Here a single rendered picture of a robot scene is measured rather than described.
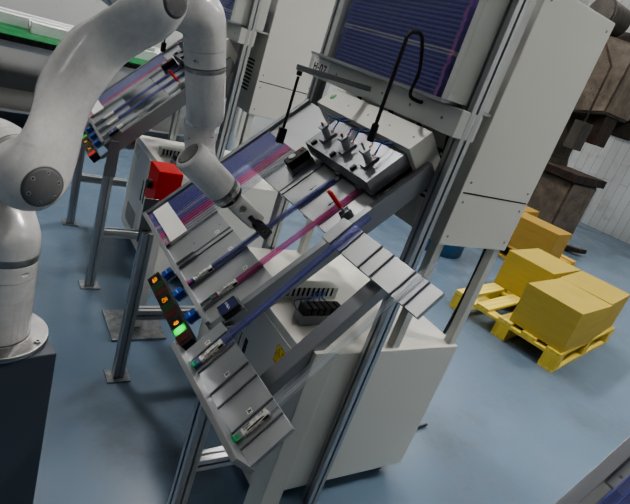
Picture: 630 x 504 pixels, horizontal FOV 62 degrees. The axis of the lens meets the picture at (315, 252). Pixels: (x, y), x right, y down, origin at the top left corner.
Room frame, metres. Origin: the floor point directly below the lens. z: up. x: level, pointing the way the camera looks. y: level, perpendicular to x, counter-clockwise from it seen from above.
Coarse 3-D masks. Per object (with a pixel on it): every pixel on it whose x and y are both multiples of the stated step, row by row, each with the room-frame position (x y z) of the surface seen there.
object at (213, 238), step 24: (216, 216) 1.51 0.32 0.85; (192, 240) 1.44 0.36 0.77; (216, 240) 1.41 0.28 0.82; (240, 240) 1.37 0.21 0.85; (192, 264) 1.34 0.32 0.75; (240, 264) 1.28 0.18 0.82; (192, 288) 1.25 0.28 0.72; (216, 288) 1.23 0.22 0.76; (240, 288) 1.20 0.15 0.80; (216, 312) 1.15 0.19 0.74
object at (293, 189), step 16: (304, 112) 1.89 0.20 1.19; (320, 112) 1.85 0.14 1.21; (288, 128) 1.83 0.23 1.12; (304, 128) 1.79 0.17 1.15; (288, 144) 1.74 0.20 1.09; (304, 144) 1.70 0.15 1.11; (272, 176) 1.60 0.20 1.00; (288, 176) 1.57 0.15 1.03; (304, 176) 1.55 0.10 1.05; (320, 176) 1.52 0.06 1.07; (288, 192) 1.50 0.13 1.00; (304, 192) 1.47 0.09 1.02; (336, 192) 1.43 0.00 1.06; (384, 192) 1.36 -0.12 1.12; (304, 208) 1.41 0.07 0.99; (320, 208) 1.39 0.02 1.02; (352, 208) 1.34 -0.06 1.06; (320, 224) 1.33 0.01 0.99
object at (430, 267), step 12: (432, 264) 0.96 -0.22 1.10; (420, 276) 0.95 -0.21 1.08; (408, 288) 0.93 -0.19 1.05; (396, 300) 0.92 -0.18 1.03; (384, 312) 0.91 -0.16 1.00; (360, 324) 0.89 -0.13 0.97; (372, 324) 0.89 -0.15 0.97; (348, 336) 0.88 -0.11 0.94; (336, 348) 0.86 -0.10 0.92; (324, 360) 0.85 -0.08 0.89; (312, 372) 0.83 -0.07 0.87; (300, 384) 0.82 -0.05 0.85; (288, 396) 0.81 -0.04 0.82; (276, 408) 0.79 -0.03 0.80; (240, 432) 0.77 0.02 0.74
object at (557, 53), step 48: (576, 0) 1.55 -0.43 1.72; (528, 48) 1.49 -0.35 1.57; (576, 48) 1.60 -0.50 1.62; (528, 96) 1.54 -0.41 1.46; (576, 96) 1.66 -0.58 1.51; (480, 144) 1.48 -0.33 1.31; (528, 144) 1.59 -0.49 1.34; (480, 192) 1.53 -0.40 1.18; (528, 192) 1.66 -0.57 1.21; (432, 240) 1.50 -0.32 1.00; (480, 240) 1.58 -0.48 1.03; (480, 288) 1.67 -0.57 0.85
